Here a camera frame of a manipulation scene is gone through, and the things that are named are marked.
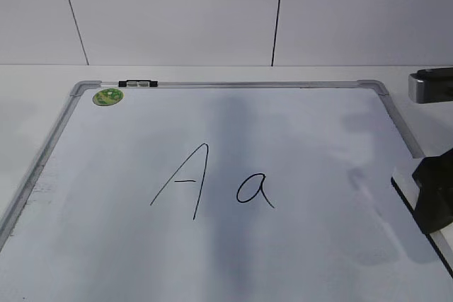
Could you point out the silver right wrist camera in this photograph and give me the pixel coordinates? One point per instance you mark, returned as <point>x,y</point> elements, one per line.
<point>430,85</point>

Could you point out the white board with grey frame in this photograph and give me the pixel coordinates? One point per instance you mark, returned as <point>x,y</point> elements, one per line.
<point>221,192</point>

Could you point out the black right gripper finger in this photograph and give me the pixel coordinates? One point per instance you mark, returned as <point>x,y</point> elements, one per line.
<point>433,176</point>

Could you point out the green round magnet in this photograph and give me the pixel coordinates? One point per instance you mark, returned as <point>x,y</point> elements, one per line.
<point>108,97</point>

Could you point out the white board eraser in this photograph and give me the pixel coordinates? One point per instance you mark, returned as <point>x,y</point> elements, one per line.
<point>408,192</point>

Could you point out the black and clear board clip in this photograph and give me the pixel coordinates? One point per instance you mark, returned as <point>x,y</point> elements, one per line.
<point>138,83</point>

